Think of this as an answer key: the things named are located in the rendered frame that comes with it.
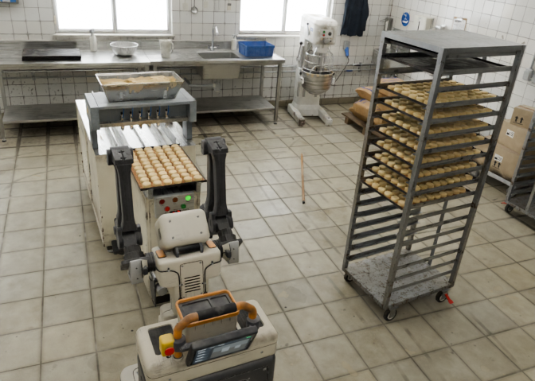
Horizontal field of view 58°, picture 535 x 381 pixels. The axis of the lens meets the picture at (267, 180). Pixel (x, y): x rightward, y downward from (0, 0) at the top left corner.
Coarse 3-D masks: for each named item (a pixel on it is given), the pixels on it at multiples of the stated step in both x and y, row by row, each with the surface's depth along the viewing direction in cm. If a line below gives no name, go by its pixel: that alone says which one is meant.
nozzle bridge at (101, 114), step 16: (96, 96) 339; (176, 96) 353; (96, 112) 321; (112, 112) 334; (128, 112) 339; (144, 112) 344; (160, 112) 349; (176, 112) 354; (192, 112) 350; (96, 128) 326; (96, 144) 341
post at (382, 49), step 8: (384, 32) 281; (384, 48) 284; (376, 72) 292; (376, 80) 293; (376, 88) 295; (376, 96) 297; (376, 104) 300; (368, 120) 305; (368, 128) 306; (368, 136) 308; (360, 160) 318; (360, 168) 319; (360, 176) 321; (360, 184) 324; (352, 208) 334; (352, 216) 335; (352, 232) 341; (352, 240) 344; (344, 256) 351; (344, 264) 353
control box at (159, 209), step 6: (180, 192) 294; (186, 192) 294; (192, 192) 295; (156, 198) 286; (162, 198) 287; (168, 198) 289; (180, 198) 293; (192, 198) 296; (156, 204) 288; (162, 204) 289; (168, 204) 291; (174, 204) 293; (180, 204) 294; (186, 204) 296; (192, 204) 298; (156, 210) 289; (162, 210) 291; (174, 210) 294; (180, 210) 296; (186, 210) 298; (156, 216) 291
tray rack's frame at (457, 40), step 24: (432, 48) 251; (456, 48) 249; (480, 48) 257; (504, 48) 265; (504, 96) 287; (480, 192) 314; (360, 264) 359; (384, 264) 361; (456, 264) 339; (384, 288) 336; (408, 288) 338; (432, 288) 340
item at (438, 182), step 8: (376, 168) 315; (384, 168) 316; (384, 176) 310; (392, 176) 308; (400, 176) 310; (456, 176) 315; (464, 176) 315; (400, 184) 296; (416, 184) 300; (424, 184) 303; (432, 184) 299; (440, 184) 301; (448, 184) 306
